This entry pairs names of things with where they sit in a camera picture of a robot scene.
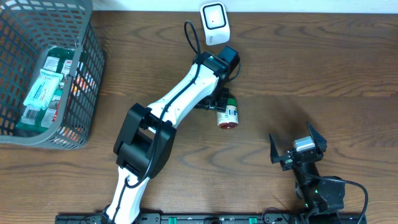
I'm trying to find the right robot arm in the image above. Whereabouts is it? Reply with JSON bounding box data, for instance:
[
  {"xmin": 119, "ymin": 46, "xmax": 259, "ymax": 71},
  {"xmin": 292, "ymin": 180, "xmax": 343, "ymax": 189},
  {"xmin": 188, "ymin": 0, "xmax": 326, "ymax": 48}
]
[{"xmin": 269, "ymin": 123, "xmax": 345, "ymax": 214}]

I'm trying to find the grey plastic mesh basket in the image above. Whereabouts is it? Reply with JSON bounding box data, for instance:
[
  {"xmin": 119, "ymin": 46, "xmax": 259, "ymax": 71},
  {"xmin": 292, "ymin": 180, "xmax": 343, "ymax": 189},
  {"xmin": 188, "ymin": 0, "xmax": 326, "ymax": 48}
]
[{"xmin": 1, "ymin": 0, "xmax": 105, "ymax": 150}]

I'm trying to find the white toilet wipes pack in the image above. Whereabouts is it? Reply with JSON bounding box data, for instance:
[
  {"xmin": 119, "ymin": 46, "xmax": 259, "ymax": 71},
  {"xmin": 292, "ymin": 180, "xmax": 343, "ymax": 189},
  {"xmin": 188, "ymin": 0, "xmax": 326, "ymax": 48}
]
[{"xmin": 23, "ymin": 69, "xmax": 63, "ymax": 110}]

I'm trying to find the green lid seasoning jar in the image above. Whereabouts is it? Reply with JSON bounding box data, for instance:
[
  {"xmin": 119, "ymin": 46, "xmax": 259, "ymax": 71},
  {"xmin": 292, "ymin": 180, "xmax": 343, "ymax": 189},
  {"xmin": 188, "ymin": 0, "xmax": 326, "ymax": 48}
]
[{"xmin": 216, "ymin": 97, "xmax": 239, "ymax": 129}]

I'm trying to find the green 3M flat package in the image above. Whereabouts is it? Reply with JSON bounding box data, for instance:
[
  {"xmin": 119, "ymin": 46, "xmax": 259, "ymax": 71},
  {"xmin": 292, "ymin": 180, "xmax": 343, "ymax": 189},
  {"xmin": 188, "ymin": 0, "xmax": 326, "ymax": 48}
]
[{"xmin": 16, "ymin": 47, "xmax": 75, "ymax": 135}]

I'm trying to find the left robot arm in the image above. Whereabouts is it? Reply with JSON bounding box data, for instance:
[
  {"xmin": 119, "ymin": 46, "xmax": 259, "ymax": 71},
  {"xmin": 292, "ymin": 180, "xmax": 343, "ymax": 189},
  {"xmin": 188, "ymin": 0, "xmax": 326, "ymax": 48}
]
[{"xmin": 101, "ymin": 46, "xmax": 240, "ymax": 223}]

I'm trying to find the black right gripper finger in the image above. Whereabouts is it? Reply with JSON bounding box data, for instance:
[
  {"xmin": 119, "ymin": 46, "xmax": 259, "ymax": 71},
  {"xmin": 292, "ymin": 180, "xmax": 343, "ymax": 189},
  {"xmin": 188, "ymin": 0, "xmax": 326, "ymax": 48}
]
[
  {"xmin": 269, "ymin": 133, "xmax": 280, "ymax": 164},
  {"xmin": 307, "ymin": 121, "xmax": 327, "ymax": 152}
]

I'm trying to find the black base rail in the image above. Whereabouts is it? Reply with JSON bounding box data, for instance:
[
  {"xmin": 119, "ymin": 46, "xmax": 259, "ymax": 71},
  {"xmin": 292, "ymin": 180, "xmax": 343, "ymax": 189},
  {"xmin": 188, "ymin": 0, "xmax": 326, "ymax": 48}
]
[{"xmin": 55, "ymin": 212, "xmax": 368, "ymax": 224}]

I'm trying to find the white barcode scanner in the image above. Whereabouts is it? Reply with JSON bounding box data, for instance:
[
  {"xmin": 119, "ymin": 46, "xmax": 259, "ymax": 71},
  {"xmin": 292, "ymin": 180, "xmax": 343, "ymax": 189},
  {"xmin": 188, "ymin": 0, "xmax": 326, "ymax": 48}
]
[{"xmin": 200, "ymin": 2, "xmax": 231, "ymax": 46}]

